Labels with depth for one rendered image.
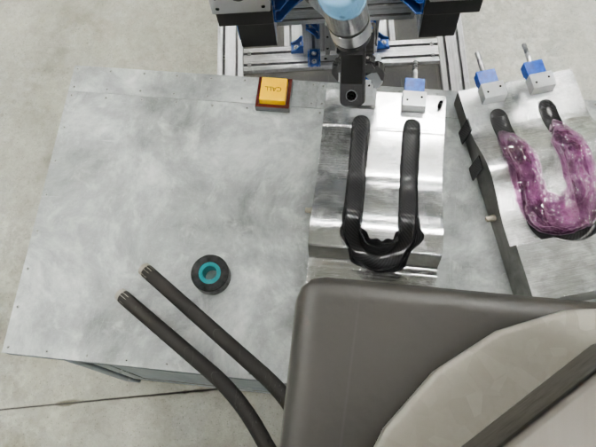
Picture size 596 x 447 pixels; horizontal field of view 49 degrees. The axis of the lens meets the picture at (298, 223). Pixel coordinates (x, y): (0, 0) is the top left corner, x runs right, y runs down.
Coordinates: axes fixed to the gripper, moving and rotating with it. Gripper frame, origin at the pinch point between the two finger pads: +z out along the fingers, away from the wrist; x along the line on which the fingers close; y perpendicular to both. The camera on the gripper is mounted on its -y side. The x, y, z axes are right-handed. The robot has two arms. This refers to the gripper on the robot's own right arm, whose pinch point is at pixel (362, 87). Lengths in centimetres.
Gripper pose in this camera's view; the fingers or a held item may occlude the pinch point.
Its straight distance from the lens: 139.9
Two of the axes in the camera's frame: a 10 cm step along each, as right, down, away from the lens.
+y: 0.9, -9.8, 1.9
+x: -9.8, -0.5, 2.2
